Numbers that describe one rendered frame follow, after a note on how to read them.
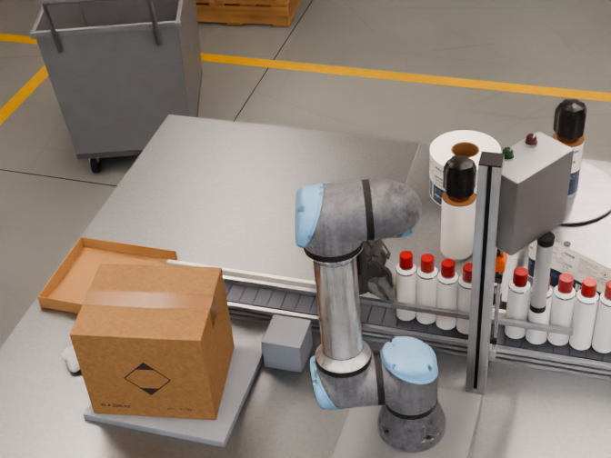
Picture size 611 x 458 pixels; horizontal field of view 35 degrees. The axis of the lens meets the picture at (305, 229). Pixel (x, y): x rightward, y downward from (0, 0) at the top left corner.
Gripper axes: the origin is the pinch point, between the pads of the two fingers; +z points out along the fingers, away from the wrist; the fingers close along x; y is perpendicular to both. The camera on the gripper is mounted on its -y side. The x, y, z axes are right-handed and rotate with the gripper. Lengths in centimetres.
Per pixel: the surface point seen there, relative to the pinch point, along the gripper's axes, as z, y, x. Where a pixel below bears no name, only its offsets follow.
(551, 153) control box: -29, -6, -57
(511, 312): 11.8, -1.4, -27.8
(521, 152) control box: -32, -7, -52
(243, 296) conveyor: -14.8, -1.3, 36.8
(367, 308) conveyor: 1.6, 1.4, 8.1
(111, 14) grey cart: -54, 217, 188
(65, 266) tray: -40, 3, 86
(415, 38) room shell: 54, 303, 93
